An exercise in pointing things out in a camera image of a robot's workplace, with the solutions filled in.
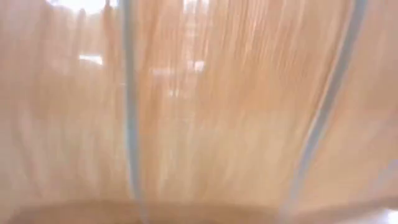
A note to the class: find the orange towel with white grid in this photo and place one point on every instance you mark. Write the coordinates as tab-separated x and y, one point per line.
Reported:
199	112

